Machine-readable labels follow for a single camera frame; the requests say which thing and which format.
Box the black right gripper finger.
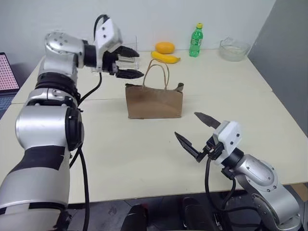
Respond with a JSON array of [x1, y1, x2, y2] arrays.
[[194, 111, 221, 129], [174, 131, 206, 164]]

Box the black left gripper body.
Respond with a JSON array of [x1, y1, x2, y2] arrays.
[[102, 44, 121, 76]]

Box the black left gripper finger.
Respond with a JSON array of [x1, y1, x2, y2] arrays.
[[115, 68, 145, 79], [116, 45, 141, 58]]

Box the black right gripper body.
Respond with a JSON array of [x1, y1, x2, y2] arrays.
[[201, 135, 222, 160]]

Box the clear plastic container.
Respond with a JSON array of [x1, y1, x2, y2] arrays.
[[91, 36, 141, 73]]

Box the orange mango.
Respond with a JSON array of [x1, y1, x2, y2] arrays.
[[154, 41, 175, 54]]

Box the yellow banana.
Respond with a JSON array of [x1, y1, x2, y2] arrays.
[[151, 51, 181, 64]]

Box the green plastic soda bottle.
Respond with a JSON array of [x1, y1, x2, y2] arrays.
[[189, 23, 205, 58]]

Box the clear glass bowl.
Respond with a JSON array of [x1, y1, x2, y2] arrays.
[[218, 37, 251, 62]]

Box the laptop with pink screen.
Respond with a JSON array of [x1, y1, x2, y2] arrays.
[[0, 52, 20, 103]]

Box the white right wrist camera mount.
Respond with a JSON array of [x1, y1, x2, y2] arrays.
[[212, 120, 243, 167]]

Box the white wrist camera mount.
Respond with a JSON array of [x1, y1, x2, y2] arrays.
[[93, 18, 123, 71], [212, 120, 243, 167]]

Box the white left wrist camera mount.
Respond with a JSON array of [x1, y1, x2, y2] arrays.
[[93, 18, 123, 71]]

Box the brown paper bag with handles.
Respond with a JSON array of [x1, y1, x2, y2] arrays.
[[125, 58, 185, 120]]

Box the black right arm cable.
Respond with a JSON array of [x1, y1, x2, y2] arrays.
[[205, 154, 251, 231]]

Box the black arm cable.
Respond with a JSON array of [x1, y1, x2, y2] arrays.
[[205, 154, 251, 231], [69, 14, 112, 231]]

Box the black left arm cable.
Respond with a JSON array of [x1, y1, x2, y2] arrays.
[[69, 14, 112, 231]]

